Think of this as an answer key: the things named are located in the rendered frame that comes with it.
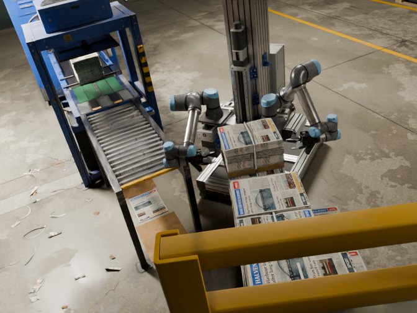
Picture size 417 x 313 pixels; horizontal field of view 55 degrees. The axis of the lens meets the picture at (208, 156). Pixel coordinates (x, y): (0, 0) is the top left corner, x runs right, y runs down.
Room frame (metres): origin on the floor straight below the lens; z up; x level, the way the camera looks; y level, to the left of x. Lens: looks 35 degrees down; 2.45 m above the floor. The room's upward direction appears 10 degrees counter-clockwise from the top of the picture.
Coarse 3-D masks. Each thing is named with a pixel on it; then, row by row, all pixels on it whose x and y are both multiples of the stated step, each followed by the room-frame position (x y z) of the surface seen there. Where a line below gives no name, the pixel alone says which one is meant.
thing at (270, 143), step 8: (256, 120) 2.32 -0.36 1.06; (264, 120) 2.30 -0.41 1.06; (256, 128) 2.23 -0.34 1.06; (264, 128) 2.21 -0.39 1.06; (272, 128) 2.20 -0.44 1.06; (256, 136) 2.14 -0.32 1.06; (264, 136) 2.12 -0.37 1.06; (272, 136) 2.10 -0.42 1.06; (280, 136) 2.09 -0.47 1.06; (264, 144) 2.05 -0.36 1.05; (272, 144) 2.05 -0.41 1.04; (280, 144) 2.05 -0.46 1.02; (264, 152) 2.05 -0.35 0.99; (272, 152) 2.05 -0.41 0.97; (280, 152) 2.05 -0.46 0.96; (264, 160) 2.05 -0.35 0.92; (272, 160) 2.06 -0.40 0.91; (280, 160) 2.06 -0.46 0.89
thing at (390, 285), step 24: (240, 288) 0.59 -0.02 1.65; (264, 288) 0.58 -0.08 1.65; (288, 288) 0.57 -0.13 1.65; (312, 288) 0.56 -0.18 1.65; (336, 288) 0.55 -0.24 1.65; (360, 288) 0.54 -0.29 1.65; (384, 288) 0.53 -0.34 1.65; (408, 288) 0.52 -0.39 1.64; (216, 312) 0.54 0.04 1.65; (240, 312) 0.54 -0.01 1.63; (264, 312) 0.54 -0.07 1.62; (288, 312) 0.53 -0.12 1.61; (312, 312) 0.53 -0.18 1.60
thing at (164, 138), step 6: (138, 102) 3.45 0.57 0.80; (138, 108) 3.34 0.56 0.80; (144, 114) 3.19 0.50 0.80; (150, 120) 3.06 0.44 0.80; (156, 126) 2.94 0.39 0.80; (156, 132) 2.84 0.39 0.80; (162, 132) 2.83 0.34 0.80; (162, 138) 2.73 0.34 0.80; (168, 138) 2.71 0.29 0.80; (180, 168) 2.38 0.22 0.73; (186, 168) 2.32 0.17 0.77; (186, 174) 2.31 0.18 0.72
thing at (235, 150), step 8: (224, 128) 2.29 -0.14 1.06; (232, 128) 2.28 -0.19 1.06; (240, 128) 2.27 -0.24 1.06; (224, 136) 2.20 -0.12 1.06; (232, 136) 2.18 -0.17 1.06; (240, 136) 2.17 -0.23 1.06; (224, 144) 2.11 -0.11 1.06; (232, 144) 2.09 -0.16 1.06; (240, 144) 2.08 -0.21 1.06; (248, 144) 2.06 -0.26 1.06; (224, 152) 2.06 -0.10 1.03; (232, 152) 2.04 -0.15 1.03; (240, 152) 2.04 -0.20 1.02; (248, 152) 2.05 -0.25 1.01; (224, 160) 2.17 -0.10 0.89; (232, 160) 2.04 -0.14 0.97; (240, 160) 2.05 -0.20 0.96; (248, 160) 2.05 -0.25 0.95; (232, 168) 2.05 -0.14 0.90; (240, 168) 2.05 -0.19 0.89; (248, 168) 2.05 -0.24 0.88
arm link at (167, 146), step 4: (164, 144) 2.27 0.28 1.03; (168, 144) 2.26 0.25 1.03; (172, 144) 2.26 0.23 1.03; (164, 148) 2.24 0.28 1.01; (168, 148) 2.23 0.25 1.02; (172, 148) 2.24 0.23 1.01; (176, 148) 2.23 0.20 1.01; (164, 152) 2.25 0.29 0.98; (168, 152) 2.23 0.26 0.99; (172, 152) 2.23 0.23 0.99; (176, 152) 2.22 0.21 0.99; (168, 156) 2.23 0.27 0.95; (172, 156) 2.23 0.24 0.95
